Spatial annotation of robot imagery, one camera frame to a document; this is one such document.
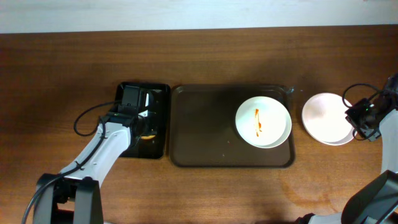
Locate yellow green sponge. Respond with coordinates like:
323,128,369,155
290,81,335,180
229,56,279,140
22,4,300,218
141,135,155,140

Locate cream plate with ketchup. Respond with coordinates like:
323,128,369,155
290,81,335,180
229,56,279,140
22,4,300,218
235,96,292,149

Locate pink plate with ketchup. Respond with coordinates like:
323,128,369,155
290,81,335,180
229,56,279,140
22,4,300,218
302,93,354,142

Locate white plate with ketchup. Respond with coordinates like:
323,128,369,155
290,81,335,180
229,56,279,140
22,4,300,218
315,137,354,146

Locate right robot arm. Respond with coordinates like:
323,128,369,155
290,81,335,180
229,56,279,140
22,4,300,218
295,74,397,224

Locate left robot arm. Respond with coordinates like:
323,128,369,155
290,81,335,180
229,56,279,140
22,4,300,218
21,85,155,223

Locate black small tray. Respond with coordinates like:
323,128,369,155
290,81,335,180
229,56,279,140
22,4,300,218
113,82,170,159

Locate brown plastic tray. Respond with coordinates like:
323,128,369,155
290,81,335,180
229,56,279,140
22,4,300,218
169,84,295,169

